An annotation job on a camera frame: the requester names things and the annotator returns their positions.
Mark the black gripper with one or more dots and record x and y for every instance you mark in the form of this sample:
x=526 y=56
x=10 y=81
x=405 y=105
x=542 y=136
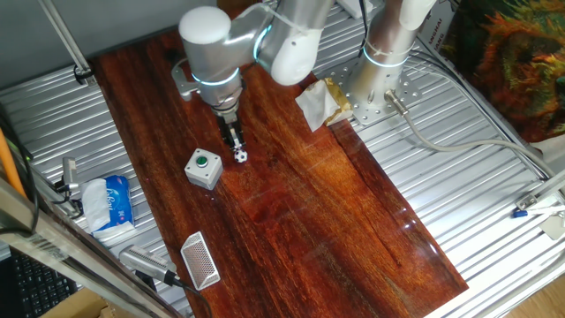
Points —
x=227 y=117

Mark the small black white soccer ball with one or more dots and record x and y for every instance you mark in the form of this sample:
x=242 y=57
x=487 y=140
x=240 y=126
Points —
x=240 y=156

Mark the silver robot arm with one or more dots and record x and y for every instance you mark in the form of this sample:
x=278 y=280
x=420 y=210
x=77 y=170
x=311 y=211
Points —
x=212 y=48

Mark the white mesh mini goal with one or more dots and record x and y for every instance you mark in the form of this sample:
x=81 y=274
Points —
x=199 y=260

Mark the white box with green button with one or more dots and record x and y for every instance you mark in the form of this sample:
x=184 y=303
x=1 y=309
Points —
x=203 y=174

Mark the gold tissue pack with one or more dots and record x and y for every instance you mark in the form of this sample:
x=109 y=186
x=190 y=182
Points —
x=318 y=103

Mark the red-brown wooden board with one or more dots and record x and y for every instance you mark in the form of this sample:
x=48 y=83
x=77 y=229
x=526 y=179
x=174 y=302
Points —
x=309 y=199

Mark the blue tissue pack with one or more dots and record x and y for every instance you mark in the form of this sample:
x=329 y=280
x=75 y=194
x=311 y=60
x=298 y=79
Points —
x=117 y=199

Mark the thin aluminium rod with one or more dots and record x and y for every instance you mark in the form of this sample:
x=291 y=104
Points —
x=66 y=37

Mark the orange tube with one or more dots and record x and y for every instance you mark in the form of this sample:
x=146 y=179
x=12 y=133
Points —
x=9 y=163

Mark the white printed sign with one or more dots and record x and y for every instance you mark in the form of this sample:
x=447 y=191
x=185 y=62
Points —
x=434 y=31

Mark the brown cardboard box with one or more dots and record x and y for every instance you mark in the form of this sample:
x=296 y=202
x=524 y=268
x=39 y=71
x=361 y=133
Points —
x=79 y=307

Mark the black keyboard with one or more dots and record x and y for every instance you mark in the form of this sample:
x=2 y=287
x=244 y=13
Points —
x=39 y=287

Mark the colourful painted poster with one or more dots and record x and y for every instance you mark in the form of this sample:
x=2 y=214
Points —
x=507 y=66

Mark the blue tipped white pen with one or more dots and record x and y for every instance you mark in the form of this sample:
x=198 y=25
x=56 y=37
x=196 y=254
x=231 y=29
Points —
x=521 y=214

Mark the white card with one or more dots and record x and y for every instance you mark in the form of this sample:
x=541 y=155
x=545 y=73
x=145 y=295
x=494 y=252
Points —
x=554 y=227

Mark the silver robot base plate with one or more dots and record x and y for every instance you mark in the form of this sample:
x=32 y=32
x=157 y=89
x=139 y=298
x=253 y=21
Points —
x=397 y=88

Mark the aluminium frame bar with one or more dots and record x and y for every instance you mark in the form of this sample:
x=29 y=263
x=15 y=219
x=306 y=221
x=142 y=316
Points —
x=66 y=247

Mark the small metal angle bracket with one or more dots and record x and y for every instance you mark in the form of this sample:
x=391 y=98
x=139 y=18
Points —
x=527 y=201

